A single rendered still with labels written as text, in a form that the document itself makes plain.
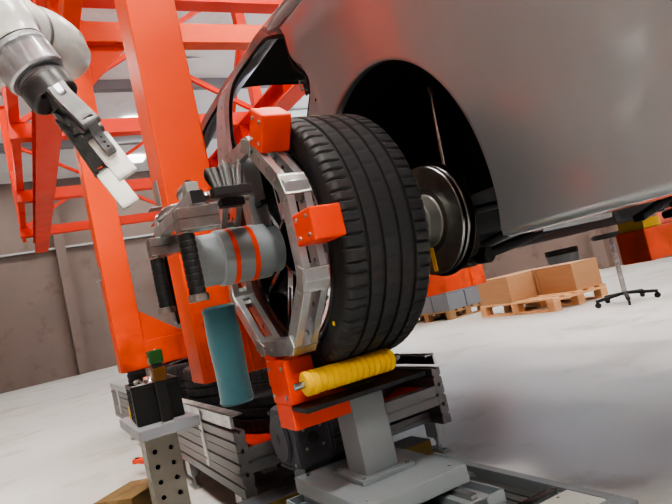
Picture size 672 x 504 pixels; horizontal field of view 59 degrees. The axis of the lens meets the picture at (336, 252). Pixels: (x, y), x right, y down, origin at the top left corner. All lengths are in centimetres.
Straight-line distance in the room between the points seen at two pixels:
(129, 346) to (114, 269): 47
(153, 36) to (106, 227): 194
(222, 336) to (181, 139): 71
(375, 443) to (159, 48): 138
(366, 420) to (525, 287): 586
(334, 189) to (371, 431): 65
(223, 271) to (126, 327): 238
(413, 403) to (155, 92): 143
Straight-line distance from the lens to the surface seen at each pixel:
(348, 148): 136
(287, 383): 146
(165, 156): 194
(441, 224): 169
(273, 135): 138
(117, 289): 379
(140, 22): 211
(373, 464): 159
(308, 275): 126
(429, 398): 236
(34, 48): 100
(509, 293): 717
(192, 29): 446
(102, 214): 385
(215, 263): 141
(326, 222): 120
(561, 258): 906
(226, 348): 155
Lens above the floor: 70
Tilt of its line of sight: 4 degrees up
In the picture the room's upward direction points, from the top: 13 degrees counter-clockwise
